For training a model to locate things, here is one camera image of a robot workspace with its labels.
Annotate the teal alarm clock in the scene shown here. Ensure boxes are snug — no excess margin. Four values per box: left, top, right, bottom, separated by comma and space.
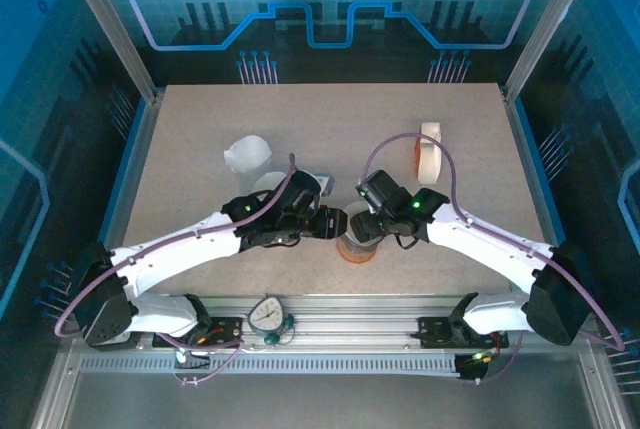
247, 294, 296, 348

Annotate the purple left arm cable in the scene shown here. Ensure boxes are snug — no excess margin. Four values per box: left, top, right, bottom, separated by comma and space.
53, 152, 297, 339

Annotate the aluminium mounting rail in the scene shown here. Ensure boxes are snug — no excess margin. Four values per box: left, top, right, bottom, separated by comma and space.
144, 293, 531, 348

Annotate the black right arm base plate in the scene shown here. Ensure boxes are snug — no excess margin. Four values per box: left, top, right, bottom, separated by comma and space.
417, 316, 510, 350

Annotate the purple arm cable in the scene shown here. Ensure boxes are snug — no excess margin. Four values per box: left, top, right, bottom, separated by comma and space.
360, 132, 626, 353
53, 152, 297, 339

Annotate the white coffee filter pack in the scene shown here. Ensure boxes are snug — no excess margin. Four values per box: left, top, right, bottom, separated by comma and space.
413, 121, 444, 185

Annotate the grey slotted cable duct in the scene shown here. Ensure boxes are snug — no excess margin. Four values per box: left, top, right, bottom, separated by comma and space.
79, 354, 464, 376

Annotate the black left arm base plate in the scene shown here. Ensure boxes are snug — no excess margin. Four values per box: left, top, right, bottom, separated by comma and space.
197, 316, 245, 350

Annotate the aluminium frame post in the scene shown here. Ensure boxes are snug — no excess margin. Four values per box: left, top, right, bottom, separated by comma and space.
55, 0, 164, 103
502, 0, 604, 103

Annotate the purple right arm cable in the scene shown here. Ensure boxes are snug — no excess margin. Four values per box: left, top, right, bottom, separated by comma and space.
360, 132, 626, 353

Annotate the aluminium frame side rail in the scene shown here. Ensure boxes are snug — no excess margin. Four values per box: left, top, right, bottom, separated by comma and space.
89, 91, 164, 260
502, 88, 591, 310

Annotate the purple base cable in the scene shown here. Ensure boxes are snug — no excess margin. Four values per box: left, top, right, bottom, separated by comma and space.
172, 337, 247, 388
472, 331, 525, 386

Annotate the orange coffee dripper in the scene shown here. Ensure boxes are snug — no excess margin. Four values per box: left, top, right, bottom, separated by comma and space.
335, 233, 380, 265

